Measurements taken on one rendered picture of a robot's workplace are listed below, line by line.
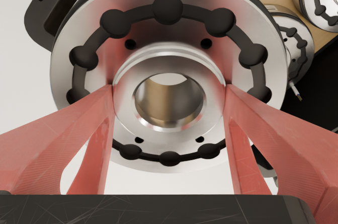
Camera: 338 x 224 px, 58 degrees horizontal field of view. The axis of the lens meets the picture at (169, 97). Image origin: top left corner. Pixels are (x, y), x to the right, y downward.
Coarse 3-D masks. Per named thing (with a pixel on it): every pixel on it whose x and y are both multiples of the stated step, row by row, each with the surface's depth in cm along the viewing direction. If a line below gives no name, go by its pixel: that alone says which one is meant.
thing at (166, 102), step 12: (144, 84) 15; (156, 84) 16; (180, 84) 16; (192, 84) 15; (144, 96) 15; (156, 96) 15; (168, 96) 16; (180, 96) 15; (192, 96) 15; (144, 108) 14; (156, 108) 15; (168, 108) 15; (180, 108) 15; (192, 108) 14; (168, 120) 14
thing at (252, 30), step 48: (96, 0) 11; (144, 0) 11; (192, 0) 11; (240, 0) 11; (96, 48) 12; (144, 48) 12; (192, 48) 12; (240, 48) 12; (144, 144) 15; (192, 144) 15
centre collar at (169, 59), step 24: (168, 48) 12; (120, 72) 12; (144, 72) 12; (168, 72) 12; (192, 72) 12; (216, 72) 12; (120, 96) 12; (216, 96) 12; (120, 120) 13; (144, 120) 13; (192, 120) 13; (216, 120) 13
